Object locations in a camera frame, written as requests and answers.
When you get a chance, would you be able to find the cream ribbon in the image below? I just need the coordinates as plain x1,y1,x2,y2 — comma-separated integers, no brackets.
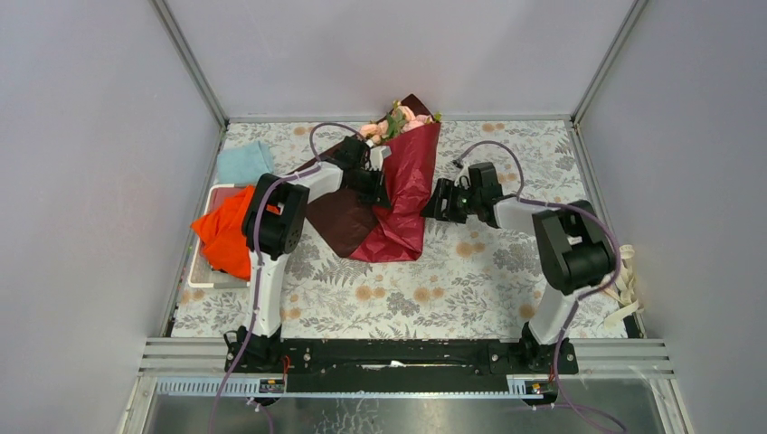
603,244,644,329

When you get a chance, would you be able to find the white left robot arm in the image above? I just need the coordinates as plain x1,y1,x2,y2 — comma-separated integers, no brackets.
241,137,392,372

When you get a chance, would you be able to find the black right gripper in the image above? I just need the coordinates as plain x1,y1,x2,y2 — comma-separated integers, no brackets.
418,178,480,225

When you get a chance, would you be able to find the floral patterned table mat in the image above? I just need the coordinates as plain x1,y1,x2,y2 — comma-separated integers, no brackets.
170,121,630,340

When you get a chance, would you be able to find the orange cloth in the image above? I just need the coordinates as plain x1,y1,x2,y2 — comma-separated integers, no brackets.
191,184,256,281

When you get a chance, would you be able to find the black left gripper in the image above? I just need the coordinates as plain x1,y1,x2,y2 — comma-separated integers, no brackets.
345,165,388,208

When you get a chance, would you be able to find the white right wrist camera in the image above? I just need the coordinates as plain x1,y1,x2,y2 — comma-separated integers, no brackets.
454,166,471,189

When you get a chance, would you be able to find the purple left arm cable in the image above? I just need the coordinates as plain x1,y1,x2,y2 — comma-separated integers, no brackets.
206,122,366,434

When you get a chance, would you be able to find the white perforated plastic basket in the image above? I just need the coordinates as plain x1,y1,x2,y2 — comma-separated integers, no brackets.
187,184,248,288

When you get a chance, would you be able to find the light blue cloth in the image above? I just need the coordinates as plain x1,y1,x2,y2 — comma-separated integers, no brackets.
216,141,275,184

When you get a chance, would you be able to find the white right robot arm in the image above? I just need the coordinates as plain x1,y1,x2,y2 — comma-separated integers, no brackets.
421,163,618,373

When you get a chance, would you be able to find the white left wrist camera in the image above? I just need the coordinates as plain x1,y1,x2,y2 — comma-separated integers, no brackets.
366,145,392,172

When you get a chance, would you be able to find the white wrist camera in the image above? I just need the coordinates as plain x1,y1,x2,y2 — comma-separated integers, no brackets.
366,145,392,172
454,166,471,189

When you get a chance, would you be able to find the dark red wrapping paper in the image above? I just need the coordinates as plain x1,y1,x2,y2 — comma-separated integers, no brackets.
307,122,441,263

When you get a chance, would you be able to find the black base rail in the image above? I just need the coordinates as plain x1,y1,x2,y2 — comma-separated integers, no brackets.
224,331,579,393

